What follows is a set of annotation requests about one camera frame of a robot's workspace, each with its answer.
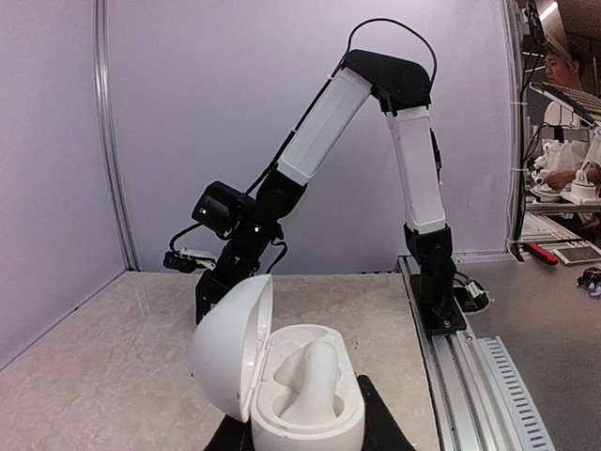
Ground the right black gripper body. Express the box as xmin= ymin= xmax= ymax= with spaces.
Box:
xmin=195 ymin=241 xmax=263 ymax=324

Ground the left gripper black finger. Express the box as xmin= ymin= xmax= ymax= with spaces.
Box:
xmin=201 ymin=373 xmax=419 ymax=451

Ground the white earbud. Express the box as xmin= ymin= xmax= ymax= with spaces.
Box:
xmin=274 ymin=339 xmax=338 ymax=426

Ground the white earbud charging case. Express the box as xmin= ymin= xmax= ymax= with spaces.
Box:
xmin=191 ymin=275 xmax=365 ymax=450

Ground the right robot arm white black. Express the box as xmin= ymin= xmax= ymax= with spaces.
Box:
xmin=192 ymin=50 xmax=456 ymax=331

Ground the purple earbud case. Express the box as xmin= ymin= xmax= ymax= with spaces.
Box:
xmin=577 ymin=267 xmax=601 ymax=298

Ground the smartphone on bench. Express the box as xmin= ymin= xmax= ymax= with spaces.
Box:
xmin=553 ymin=245 xmax=600 ymax=265

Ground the small white desk robot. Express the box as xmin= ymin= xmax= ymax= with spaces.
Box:
xmin=530 ymin=82 xmax=601 ymax=203

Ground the person in white shirt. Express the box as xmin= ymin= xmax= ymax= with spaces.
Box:
xmin=530 ymin=49 xmax=600 ymax=206

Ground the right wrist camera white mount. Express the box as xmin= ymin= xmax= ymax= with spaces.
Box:
xmin=162 ymin=248 xmax=217 ymax=273

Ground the front aluminium rail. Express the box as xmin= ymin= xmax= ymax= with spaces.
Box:
xmin=396 ymin=256 xmax=555 ymax=450

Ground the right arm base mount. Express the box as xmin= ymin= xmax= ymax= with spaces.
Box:
xmin=409 ymin=272 xmax=467 ymax=336

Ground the left aluminium frame post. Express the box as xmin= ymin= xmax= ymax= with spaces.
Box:
xmin=92 ymin=0 xmax=141 ymax=272

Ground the aluminium frame post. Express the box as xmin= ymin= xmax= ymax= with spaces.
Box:
xmin=500 ymin=1 xmax=525 ymax=262
xmin=92 ymin=0 xmax=141 ymax=272

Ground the red handled tool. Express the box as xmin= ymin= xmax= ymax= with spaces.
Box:
xmin=522 ymin=241 xmax=559 ymax=266

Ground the right aluminium frame post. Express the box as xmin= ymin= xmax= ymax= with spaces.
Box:
xmin=500 ymin=1 xmax=525 ymax=262

